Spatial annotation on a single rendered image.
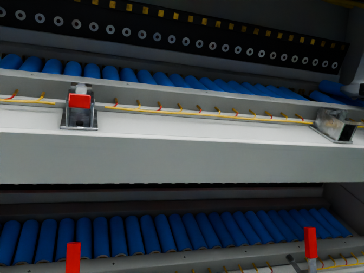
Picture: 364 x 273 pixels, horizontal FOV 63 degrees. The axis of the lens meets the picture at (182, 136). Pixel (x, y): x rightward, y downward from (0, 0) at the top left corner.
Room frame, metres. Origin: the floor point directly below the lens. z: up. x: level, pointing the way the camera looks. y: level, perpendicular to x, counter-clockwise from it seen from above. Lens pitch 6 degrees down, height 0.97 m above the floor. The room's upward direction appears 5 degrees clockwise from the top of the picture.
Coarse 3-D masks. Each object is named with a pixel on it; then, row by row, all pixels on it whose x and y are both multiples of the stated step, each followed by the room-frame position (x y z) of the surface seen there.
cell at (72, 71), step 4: (68, 64) 0.33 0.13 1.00; (72, 64) 0.33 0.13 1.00; (76, 64) 0.33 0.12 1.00; (68, 68) 0.31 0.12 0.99; (72, 68) 0.31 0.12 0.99; (76, 68) 0.32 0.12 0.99; (80, 68) 0.33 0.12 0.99; (64, 72) 0.31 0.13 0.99; (68, 72) 0.30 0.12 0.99; (72, 72) 0.30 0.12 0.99; (76, 72) 0.31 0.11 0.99; (80, 72) 0.32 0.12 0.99; (80, 76) 0.31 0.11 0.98
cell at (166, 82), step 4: (160, 72) 0.37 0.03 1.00; (156, 76) 0.36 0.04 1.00; (160, 76) 0.36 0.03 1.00; (164, 76) 0.36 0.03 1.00; (156, 80) 0.36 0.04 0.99; (160, 80) 0.35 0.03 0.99; (164, 80) 0.34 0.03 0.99; (168, 80) 0.34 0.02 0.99; (160, 84) 0.34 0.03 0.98; (164, 84) 0.33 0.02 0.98; (168, 84) 0.33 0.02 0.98; (172, 84) 0.33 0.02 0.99
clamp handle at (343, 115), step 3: (342, 111) 0.31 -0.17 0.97; (345, 111) 0.31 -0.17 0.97; (339, 114) 0.32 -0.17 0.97; (342, 114) 0.32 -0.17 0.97; (345, 114) 0.32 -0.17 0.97; (339, 117) 0.32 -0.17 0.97; (342, 117) 0.32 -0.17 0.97; (345, 117) 0.32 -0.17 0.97; (342, 120) 0.31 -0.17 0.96; (345, 120) 0.31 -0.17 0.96; (348, 123) 0.30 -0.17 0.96; (351, 123) 0.30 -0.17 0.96; (354, 123) 0.30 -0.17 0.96; (357, 123) 0.29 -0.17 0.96; (360, 123) 0.29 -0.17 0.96; (363, 123) 0.29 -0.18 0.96
